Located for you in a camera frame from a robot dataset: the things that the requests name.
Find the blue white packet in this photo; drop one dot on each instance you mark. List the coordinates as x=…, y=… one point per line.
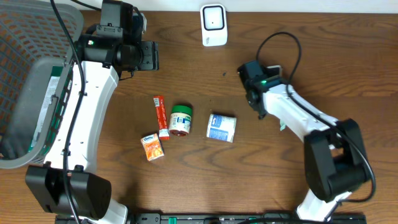
x=221, y=128

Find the light blue wipes pack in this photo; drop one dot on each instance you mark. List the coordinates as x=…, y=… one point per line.
x=282, y=125

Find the white barcode scanner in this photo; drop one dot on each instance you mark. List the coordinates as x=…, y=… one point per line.
x=214, y=28

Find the red stick sachet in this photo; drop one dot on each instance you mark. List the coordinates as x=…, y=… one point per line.
x=161, y=117

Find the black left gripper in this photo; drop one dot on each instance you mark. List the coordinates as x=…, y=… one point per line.
x=152, y=60

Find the grey plastic basket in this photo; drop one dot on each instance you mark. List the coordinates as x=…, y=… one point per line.
x=37, y=75

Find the green lid jar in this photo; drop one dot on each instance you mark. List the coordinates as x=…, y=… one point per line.
x=180, y=120

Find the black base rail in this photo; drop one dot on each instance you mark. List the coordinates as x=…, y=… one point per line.
x=271, y=217

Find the orange tissue packet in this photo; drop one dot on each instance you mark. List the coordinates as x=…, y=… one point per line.
x=152, y=147

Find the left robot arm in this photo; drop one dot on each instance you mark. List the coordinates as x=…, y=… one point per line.
x=66, y=184

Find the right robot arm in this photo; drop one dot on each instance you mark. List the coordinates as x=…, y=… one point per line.
x=335, y=159

